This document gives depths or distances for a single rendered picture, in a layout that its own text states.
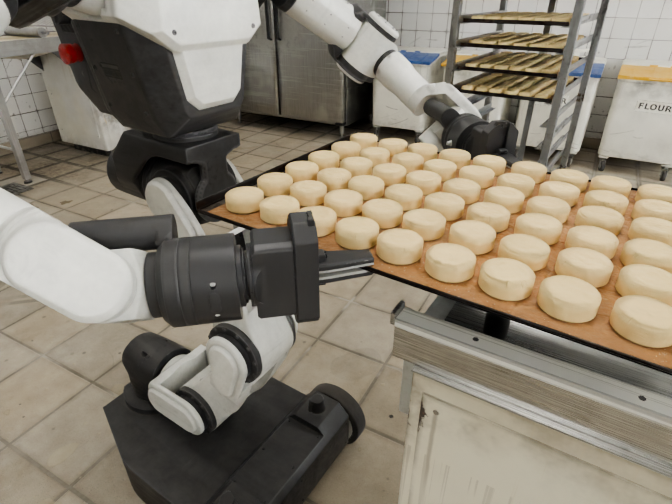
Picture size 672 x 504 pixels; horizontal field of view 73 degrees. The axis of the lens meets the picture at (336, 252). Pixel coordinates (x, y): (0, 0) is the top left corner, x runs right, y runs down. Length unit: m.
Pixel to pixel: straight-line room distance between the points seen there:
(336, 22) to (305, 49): 3.38
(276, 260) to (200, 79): 0.43
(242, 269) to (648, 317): 0.35
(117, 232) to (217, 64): 0.42
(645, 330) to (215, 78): 0.68
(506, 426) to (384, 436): 1.03
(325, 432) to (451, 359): 0.82
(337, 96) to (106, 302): 3.97
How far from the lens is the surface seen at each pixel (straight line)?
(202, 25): 0.79
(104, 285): 0.44
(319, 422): 1.35
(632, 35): 4.65
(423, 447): 0.68
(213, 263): 0.43
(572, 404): 0.56
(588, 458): 0.59
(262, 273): 0.44
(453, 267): 0.46
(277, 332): 1.00
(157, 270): 0.45
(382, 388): 1.73
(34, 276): 0.46
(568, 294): 0.45
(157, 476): 1.38
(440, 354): 0.57
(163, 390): 1.33
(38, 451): 1.81
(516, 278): 0.46
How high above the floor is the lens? 1.25
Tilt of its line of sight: 30 degrees down
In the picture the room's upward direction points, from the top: straight up
